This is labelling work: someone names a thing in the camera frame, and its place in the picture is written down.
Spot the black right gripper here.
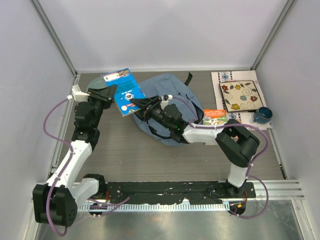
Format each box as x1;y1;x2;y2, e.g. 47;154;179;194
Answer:
129;95;174;131

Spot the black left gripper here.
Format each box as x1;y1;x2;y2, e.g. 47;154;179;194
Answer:
85;85;117;129

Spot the light blue treehouse book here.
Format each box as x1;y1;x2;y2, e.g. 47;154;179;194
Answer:
102;68;146;117

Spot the light blue student backpack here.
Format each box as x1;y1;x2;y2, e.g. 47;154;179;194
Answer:
132;73;204;147

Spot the orange treehouse book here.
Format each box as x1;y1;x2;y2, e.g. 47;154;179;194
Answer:
202;109;228;125

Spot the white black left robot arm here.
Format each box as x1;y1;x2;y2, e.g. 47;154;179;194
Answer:
32;85;117;228

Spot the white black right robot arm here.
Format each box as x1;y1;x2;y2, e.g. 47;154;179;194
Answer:
130;95;260;198

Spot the pale green round plate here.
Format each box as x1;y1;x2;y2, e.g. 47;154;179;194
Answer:
85;76;107;92

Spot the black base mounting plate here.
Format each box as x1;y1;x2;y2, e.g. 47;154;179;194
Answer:
104;181;256;205

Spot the floral square ceramic plate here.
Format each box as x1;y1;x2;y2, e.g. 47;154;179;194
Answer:
219;80;264;113

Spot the dark blue ceramic mug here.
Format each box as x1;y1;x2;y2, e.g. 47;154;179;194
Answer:
253;106;273;124

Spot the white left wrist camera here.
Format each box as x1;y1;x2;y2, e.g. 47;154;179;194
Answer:
67;84;90;102

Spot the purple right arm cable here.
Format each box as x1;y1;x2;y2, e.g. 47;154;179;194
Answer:
169;96;270;221

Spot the slotted white cable duct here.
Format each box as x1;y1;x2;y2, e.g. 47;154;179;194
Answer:
78;201;230;213

